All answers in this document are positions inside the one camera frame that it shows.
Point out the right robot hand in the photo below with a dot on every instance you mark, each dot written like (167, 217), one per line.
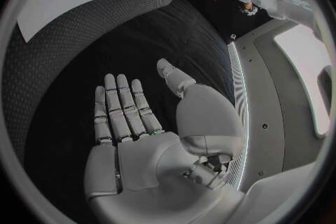
(147, 161)

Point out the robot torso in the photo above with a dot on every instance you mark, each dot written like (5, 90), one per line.
(265, 102)

